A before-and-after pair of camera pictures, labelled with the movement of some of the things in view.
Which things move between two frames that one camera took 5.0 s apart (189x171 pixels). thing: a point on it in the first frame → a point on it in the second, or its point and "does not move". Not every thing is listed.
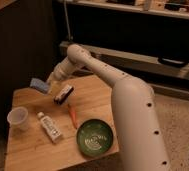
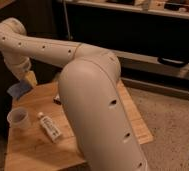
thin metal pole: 67,18 does not move
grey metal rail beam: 145,65 does not move
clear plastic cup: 17,119 does not move
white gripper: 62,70 → 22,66
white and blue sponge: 40,85 → 18,89
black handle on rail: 173,62 does not move
